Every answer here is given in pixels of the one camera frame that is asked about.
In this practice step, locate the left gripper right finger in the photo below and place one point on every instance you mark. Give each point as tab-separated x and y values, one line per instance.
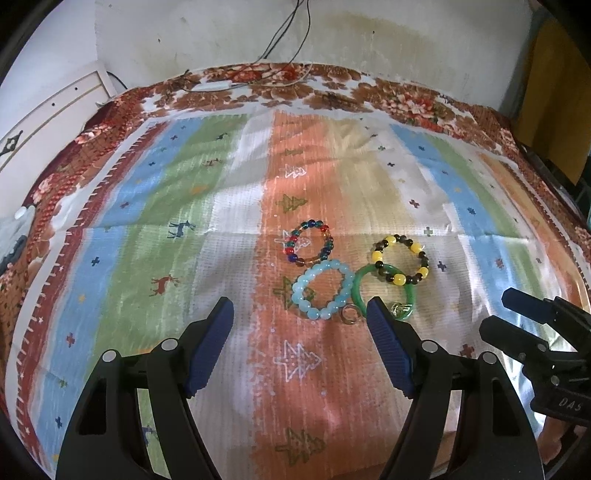
494	439

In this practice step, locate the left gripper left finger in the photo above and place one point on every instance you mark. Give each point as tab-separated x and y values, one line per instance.
104	438

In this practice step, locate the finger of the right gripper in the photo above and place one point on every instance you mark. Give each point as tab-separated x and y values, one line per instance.
518	344
569	321

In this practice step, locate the green jade bangle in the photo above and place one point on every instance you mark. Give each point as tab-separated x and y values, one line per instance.
410	290

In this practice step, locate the small gold earring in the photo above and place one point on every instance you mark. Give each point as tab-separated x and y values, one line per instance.
402	311

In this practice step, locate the yellow wooden furniture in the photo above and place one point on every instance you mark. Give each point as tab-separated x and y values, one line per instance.
554	119

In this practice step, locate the colourful striped blanket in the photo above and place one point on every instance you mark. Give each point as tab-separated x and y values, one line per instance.
231	230

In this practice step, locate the white wooden headboard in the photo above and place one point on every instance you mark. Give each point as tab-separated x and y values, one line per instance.
42	133

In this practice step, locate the brown floral bedsheet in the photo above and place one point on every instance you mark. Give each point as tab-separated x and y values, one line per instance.
323	87

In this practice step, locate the white power strip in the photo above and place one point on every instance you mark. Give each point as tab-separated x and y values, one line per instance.
214	86

